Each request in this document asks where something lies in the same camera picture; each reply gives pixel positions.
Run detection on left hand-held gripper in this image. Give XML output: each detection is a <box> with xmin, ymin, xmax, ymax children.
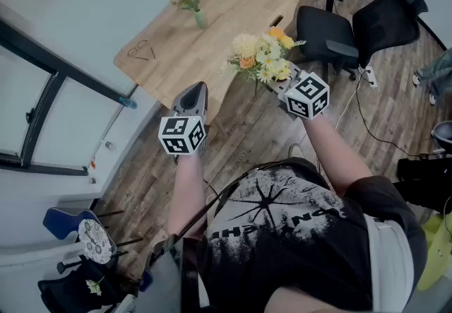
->
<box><xmin>157</xmin><ymin>81</ymin><xmax>210</xmax><ymax>157</ymax></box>

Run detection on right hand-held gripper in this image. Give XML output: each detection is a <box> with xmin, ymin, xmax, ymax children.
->
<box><xmin>266</xmin><ymin>62</ymin><xmax>332</xmax><ymax>122</ymax></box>

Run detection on yellow and orange flower bouquet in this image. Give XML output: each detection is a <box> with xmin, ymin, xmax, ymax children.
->
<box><xmin>220</xmin><ymin>25</ymin><xmax>307</xmax><ymax>95</ymax></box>

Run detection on green vase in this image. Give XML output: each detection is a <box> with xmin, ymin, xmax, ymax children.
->
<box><xmin>194</xmin><ymin>9</ymin><xmax>210</xmax><ymax>30</ymax></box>

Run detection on person's left forearm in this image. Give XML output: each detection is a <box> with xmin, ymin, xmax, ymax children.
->
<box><xmin>165</xmin><ymin>153</ymin><xmax>210</xmax><ymax>239</ymax></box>

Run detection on person's right forearm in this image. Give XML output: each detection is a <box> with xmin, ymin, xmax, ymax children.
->
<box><xmin>302</xmin><ymin>115</ymin><xmax>374</xmax><ymax>199</ymax></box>

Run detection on small white flower sprig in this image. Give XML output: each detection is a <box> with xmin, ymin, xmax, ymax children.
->
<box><xmin>85</xmin><ymin>276</ymin><xmax>105</xmax><ymax>297</ymax></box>

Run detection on person's shoe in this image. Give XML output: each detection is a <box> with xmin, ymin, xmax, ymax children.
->
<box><xmin>287</xmin><ymin>143</ymin><xmax>305</xmax><ymax>160</ymax></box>

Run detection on white power strip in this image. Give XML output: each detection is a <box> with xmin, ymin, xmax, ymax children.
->
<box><xmin>363</xmin><ymin>66</ymin><xmax>379</xmax><ymax>89</ymax></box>

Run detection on small blue object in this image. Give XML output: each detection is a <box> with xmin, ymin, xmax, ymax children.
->
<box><xmin>119</xmin><ymin>95</ymin><xmax>138</xmax><ymax>110</ymax></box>

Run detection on black office chair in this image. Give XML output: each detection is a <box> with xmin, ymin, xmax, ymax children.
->
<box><xmin>295</xmin><ymin>0</ymin><xmax>430</xmax><ymax>81</ymax></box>

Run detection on thin-framed eyeglasses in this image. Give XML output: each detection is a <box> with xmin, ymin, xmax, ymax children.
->
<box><xmin>126</xmin><ymin>39</ymin><xmax>157</xmax><ymax>61</ymax></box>

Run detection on black framed window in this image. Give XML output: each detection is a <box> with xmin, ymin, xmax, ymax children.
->
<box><xmin>0</xmin><ymin>18</ymin><xmax>141</xmax><ymax>177</ymax></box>

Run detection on person's black printed shirt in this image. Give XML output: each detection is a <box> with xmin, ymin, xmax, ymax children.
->
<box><xmin>204</xmin><ymin>158</ymin><xmax>428</xmax><ymax>313</ymax></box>

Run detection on white patterned cushion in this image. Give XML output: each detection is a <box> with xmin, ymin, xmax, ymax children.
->
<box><xmin>78</xmin><ymin>219</ymin><xmax>113</xmax><ymax>265</ymax></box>

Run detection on blue chair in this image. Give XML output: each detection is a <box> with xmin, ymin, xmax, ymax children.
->
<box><xmin>42</xmin><ymin>207</ymin><xmax>144</xmax><ymax>265</ymax></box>

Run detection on person's face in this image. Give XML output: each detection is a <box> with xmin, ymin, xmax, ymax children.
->
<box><xmin>268</xmin><ymin>285</ymin><xmax>375</xmax><ymax>313</ymax></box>

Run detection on yellow green plastic chair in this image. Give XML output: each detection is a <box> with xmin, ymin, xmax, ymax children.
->
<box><xmin>418</xmin><ymin>212</ymin><xmax>452</xmax><ymax>293</ymax></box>

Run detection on black mesh chair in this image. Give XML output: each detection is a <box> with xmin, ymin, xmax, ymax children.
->
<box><xmin>37</xmin><ymin>254</ymin><xmax>142</xmax><ymax>313</ymax></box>

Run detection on white cable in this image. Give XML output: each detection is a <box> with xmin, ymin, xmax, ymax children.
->
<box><xmin>334</xmin><ymin>71</ymin><xmax>367</xmax><ymax>129</ymax></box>

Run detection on black cable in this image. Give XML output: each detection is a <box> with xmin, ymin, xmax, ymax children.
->
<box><xmin>355</xmin><ymin>71</ymin><xmax>424</xmax><ymax>159</ymax></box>

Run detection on white shoulder strap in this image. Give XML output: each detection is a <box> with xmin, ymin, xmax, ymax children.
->
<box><xmin>363</xmin><ymin>214</ymin><xmax>416</xmax><ymax>309</ymax></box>

